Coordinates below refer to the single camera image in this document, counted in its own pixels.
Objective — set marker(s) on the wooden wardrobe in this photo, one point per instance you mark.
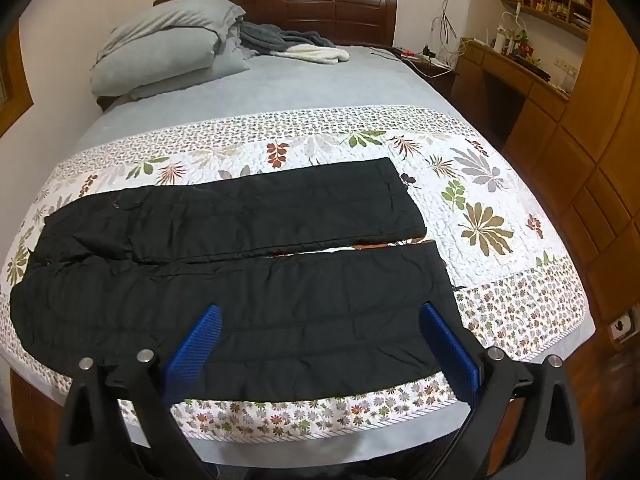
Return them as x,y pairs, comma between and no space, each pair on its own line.
600,160

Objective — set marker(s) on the white fleece cloth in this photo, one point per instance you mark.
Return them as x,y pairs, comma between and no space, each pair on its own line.
320,54

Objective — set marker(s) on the dark grey blanket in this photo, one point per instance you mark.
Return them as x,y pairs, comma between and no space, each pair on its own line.
270,35

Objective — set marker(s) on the white clothes hanger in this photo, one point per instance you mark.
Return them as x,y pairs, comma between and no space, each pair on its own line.
516,12

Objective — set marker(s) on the black pants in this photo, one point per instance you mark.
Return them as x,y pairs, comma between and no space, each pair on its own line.
250,310

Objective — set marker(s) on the dark wooden nightstand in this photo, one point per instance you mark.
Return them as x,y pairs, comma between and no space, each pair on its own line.
440,85

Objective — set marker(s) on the wooden desk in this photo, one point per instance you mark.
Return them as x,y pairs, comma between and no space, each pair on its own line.
500,65

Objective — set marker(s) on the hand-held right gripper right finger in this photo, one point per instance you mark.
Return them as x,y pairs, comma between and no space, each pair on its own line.
450,350

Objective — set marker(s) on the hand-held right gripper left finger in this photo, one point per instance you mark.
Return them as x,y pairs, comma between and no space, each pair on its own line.
192,355

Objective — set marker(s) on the floral quilt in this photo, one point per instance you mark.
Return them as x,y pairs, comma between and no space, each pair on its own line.
475,180

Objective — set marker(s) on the grey pillow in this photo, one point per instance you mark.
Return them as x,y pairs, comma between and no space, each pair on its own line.
170,25
150,70

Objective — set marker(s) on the dark wooden headboard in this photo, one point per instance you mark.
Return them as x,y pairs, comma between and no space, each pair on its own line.
350,10

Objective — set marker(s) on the wooden wall shelf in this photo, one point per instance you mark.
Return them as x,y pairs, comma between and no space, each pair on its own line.
550,19

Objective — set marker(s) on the wooden framed window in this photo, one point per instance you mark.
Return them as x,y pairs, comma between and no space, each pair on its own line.
26,70

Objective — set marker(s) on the white power strip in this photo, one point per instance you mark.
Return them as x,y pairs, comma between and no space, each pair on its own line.
436,61

